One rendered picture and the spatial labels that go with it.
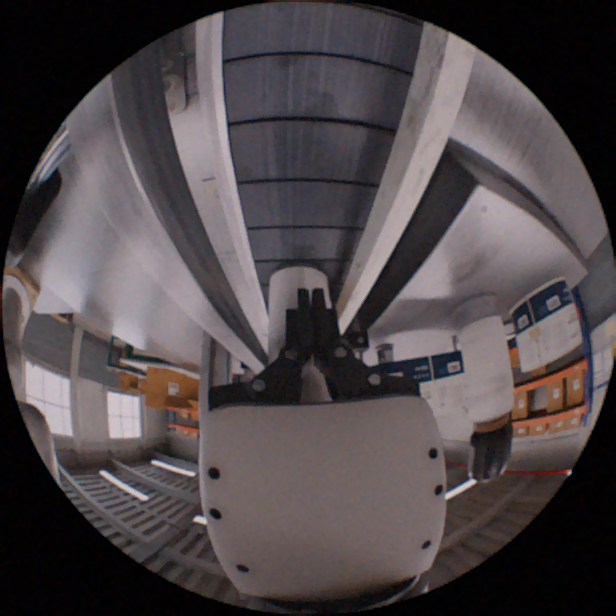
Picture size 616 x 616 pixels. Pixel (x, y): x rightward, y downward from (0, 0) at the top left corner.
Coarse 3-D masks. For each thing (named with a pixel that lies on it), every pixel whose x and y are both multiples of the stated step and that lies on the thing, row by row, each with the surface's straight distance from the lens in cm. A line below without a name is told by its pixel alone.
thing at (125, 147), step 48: (144, 48) 4; (96, 96) 4; (144, 96) 4; (96, 144) 4; (144, 144) 4; (96, 192) 4; (144, 192) 4; (144, 240) 4; (192, 240) 5; (192, 288) 5; (240, 336) 9
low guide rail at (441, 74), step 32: (448, 32) 9; (416, 64) 10; (448, 64) 9; (416, 96) 9; (448, 96) 9; (416, 128) 9; (448, 128) 9; (416, 160) 9; (384, 192) 11; (416, 192) 10; (384, 224) 11; (384, 256) 13; (352, 288) 16
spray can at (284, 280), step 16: (272, 272) 19; (288, 272) 18; (304, 272) 17; (320, 272) 18; (272, 288) 18; (288, 288) 17; (272, 304) 17; (288, 304) 16; (272, 320) 17; (272, 336) 16; (272, 352) 16; (304, 384) 15; (320, 384) 15; (304, 400) 15; (320, 400) 15
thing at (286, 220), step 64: (320, 0) 12; (256, 64) 11; (320, 64) 11; (384, 64) 12; (256, 128) 11; (320, 128) 11; (384, 128) 12; (256, 192) 13; (320, 192) 13; (256, 256) 18; (320, 256) 18
